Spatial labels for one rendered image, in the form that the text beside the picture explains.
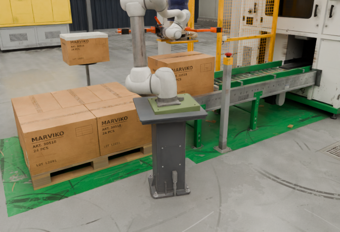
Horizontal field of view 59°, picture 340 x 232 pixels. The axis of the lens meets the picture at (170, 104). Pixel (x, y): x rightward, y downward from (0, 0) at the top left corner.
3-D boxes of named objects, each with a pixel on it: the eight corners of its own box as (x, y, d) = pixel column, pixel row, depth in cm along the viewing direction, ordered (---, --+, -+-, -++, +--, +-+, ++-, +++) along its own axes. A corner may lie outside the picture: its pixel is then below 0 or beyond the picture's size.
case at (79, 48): (100, 56, 485) (98, 31, 471) (110, 60, 453) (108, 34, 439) (62, 60, 456) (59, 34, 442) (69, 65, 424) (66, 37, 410)
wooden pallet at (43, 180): (119, 121, 394) (118, 110, 389) (156, 153, 314) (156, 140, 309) (19, 143, 335) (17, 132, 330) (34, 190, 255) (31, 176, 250)
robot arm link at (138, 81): (151, 96, 225) (123, 96, 230) (156, 91, 241) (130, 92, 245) (143, -12, 207) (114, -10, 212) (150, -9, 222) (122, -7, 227)
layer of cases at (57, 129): (118, 110, 388) (116, 81, 375) (156, 140, 309) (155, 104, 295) (17, 132, 330) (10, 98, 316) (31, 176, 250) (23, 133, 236)
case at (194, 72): (192, 83, 362) (193, 50, 348) (213, 92, 330) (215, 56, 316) (148, 92, 332) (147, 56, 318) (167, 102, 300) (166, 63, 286)
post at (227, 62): (222, 146, 326) (228, 56, 291) (226, 149, 321) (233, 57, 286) (217, 148, 323) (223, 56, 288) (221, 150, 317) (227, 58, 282)
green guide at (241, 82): (307, 72, 411) (308, 65, 408) (314, 73, 403) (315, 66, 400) (218, 90, 332) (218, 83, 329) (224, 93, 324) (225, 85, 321)
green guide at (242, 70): (276, 64, 454) (277, 58, 451) (282, 65, 445) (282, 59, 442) (190, 80, 375) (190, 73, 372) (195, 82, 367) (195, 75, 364)
